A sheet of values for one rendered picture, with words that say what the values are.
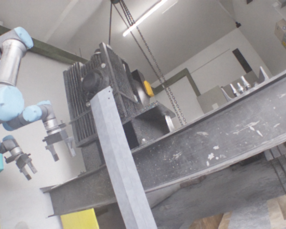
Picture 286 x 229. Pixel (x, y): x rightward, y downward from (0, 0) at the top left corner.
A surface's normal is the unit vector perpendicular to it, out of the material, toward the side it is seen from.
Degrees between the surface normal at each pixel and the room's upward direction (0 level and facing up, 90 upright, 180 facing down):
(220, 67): 90
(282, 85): 90
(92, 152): 90
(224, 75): 90
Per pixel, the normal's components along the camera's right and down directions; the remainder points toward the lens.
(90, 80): -0.39, -0.20
